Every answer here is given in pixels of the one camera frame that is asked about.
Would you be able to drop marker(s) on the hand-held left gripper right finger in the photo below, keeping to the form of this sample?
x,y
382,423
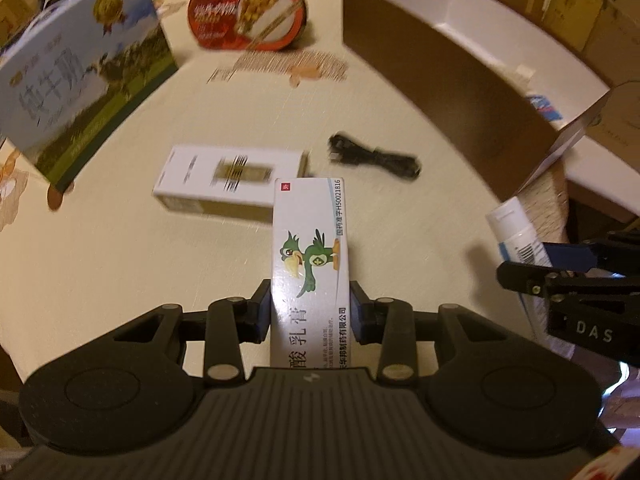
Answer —
x,y
356,315

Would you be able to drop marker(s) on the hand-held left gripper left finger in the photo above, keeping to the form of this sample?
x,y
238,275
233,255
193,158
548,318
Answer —
x,y
262,310

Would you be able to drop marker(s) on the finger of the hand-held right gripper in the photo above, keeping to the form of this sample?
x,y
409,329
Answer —
x,y
525,276
570,256

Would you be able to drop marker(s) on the white cream tube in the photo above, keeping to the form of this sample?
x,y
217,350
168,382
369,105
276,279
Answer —
x,y
515,230

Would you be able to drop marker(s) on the white medicine box green bird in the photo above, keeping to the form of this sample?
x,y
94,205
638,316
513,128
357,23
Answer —
x,y
310,240

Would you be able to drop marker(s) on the brown cardboard box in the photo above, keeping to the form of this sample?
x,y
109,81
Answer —
x,y
450,75

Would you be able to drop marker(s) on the cream embroidered tablecloth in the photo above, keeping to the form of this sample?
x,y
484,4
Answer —
x,y
150,260

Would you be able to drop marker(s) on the red white package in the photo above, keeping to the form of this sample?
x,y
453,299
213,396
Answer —
x,y
615,467

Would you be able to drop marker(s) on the blue white packet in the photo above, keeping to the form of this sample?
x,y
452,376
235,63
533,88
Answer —
x,y
546,106

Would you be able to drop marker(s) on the white and gold box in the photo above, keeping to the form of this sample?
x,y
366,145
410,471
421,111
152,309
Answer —
x,y
190,170

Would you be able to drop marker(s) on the tan cardboard carton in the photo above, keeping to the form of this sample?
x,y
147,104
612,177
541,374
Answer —
x,y
565,0

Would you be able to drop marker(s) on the milk carton box landscape print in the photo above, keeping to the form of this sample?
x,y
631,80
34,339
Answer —
x,y
75,85

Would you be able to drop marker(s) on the red round food bowl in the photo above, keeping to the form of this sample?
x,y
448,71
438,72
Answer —
x,y
225,15

